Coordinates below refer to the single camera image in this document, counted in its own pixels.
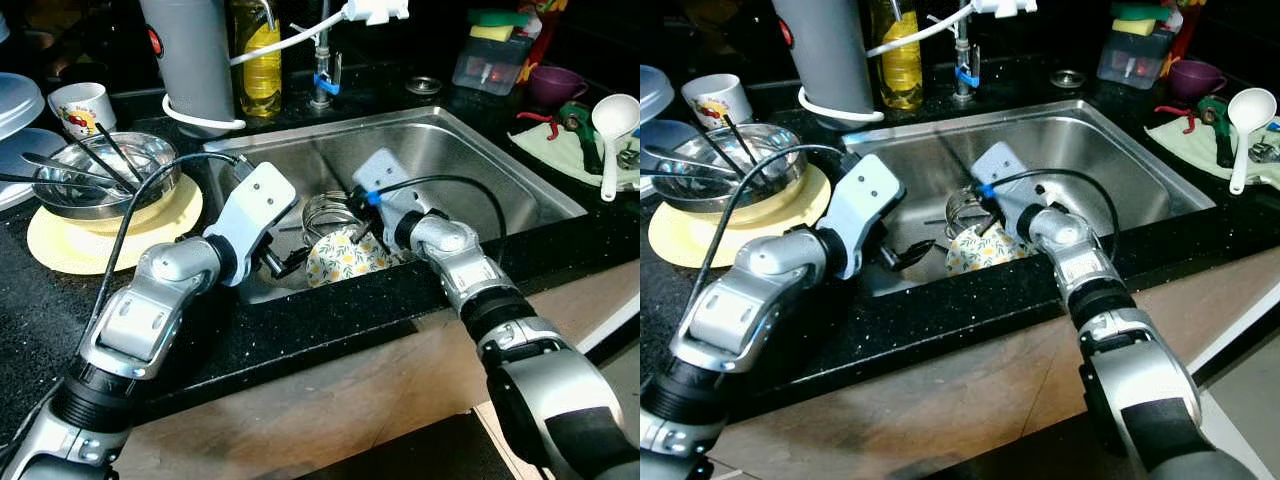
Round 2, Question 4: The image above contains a clear glass jar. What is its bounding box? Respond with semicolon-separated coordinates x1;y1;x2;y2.
945;185;1001;236
300;190;363;246

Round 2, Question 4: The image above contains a floral print plate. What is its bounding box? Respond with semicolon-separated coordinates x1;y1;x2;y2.
945;222;1031;278
305;227;393;289

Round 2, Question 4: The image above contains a stainless steel sink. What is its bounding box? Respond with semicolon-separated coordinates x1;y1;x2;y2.
838;98;1216;299
203;105;589;306

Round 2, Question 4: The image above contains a wide steel bowl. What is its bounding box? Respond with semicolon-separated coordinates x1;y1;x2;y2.
32;131;182;221
650;123;806;213

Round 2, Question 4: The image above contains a beige cabinet door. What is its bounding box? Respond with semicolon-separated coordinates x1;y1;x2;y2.
110;262;641;480
705;250;1280;480

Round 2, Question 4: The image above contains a steel tap with blue clip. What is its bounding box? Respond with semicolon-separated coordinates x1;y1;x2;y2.
308;0;343;111
950;10;981;101

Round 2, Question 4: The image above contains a black chopstick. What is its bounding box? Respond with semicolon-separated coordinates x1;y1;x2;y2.
722;113;776;191
65;135;136;196
695;128;766;191
95;122;146;186

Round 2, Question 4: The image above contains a yellow oil bottle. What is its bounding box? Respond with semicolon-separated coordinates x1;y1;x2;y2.
228;0;284;121
868;0;924;111

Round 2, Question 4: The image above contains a yellow plate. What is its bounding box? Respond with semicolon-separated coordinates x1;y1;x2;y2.
26;172;204;276
648;163;833;269

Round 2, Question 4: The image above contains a clear plastic sponge container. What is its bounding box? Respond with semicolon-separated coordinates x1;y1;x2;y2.
1097;25;1176;91
452;35;531;97

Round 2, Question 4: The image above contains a grey water filter canister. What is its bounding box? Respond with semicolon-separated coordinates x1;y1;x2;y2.
770;0;881;129
138;0;247;136

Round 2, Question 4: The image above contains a light green cloth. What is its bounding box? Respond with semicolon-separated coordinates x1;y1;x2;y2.
1145;115;1280;191
508;120;641;193

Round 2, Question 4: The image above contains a white tap filter attachment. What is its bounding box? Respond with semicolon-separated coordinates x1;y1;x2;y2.
968;0;1039;19
343;0;411;27

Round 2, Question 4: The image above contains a steel spoon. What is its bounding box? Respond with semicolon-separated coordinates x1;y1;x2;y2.
645;145;741;181
20;151;111;188

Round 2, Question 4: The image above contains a white printed mug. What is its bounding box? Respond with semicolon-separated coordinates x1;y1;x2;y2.
682;73;754;131
47;82;118;141

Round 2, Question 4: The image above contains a steel cutlery piece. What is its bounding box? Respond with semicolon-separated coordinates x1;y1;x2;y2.
640;168;711;186
0;174;81;193

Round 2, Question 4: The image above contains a black floor mat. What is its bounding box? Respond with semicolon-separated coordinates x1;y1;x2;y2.
300;410;516;480

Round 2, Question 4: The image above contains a purple cup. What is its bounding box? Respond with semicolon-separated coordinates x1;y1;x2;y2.
527;65;589;111
1168;59;1228;103

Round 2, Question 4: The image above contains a green red can opener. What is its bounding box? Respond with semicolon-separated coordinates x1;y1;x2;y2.
517;100;606;176
1155;95;1241;169

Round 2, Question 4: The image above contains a green sponge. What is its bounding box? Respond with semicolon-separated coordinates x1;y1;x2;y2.
1110;2;1173;23
468;8;533;29

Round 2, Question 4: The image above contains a red printed pouch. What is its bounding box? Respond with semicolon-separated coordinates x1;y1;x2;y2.
520;0;569;81
1160;0;1211;71

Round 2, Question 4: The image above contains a white plastic ladle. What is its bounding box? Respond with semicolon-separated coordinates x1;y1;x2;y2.
592;93;641;203
1227;87;1279;196

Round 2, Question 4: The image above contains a white tiered storage rack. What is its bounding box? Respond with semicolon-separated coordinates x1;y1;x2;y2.
640;65;701;176
0;15;69;213

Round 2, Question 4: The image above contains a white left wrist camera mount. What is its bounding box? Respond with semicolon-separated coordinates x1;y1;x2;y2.
205;162;299;289
818;153;906;281

